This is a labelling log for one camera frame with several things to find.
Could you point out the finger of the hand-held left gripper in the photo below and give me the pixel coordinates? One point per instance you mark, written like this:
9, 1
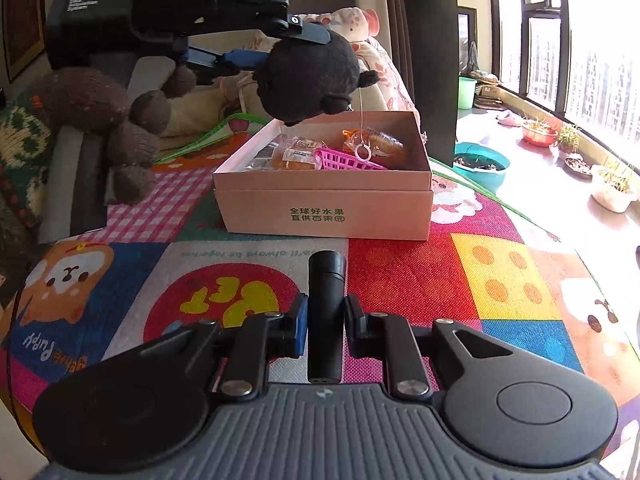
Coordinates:
305, 30
225, 62

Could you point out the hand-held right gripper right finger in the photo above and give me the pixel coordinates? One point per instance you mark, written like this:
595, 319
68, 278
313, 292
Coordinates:
352, 327

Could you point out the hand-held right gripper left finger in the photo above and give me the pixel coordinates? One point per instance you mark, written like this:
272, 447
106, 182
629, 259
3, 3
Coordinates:
299, 325

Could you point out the black flashlight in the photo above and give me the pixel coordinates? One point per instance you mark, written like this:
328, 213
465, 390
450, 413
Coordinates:
326, 310

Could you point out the black plush toy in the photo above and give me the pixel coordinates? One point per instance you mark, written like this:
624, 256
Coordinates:
310, 77

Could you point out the snack packet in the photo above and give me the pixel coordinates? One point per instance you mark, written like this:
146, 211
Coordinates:
262, 157

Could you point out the pink cardboard box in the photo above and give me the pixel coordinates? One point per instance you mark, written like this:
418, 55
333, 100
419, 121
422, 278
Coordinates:
320, 205

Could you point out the pink plastic basket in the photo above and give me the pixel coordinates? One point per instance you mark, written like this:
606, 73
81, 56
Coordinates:
350, 160

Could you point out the large pastry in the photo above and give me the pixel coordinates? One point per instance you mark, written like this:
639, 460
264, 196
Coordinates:
382, 144

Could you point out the colourful printed play mat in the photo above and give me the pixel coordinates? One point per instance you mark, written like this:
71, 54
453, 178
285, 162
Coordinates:
425, 280

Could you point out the brown teddy bear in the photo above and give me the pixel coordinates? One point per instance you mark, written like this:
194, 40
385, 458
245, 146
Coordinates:
95, 110

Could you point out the green plastic bucket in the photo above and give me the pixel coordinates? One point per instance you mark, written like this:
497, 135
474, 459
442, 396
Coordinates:
467, 92

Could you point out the green knitted cloth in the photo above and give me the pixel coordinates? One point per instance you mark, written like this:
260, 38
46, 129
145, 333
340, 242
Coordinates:
20, 150

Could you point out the teal plastic basin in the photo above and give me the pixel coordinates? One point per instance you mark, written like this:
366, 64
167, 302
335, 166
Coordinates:
482, 167

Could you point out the red plant pot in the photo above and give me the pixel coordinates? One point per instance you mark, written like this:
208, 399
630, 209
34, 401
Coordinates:
539, 135

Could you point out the dark bowl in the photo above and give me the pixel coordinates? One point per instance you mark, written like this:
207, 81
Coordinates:
578, 166

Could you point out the small potted plant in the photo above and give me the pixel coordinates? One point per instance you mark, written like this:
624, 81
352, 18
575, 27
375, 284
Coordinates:
569, 140

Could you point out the white plant pot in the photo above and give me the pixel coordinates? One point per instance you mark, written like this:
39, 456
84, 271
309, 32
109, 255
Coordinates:
612, 190

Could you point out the black window frame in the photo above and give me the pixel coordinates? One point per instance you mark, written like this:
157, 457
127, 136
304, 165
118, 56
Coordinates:
522, 25

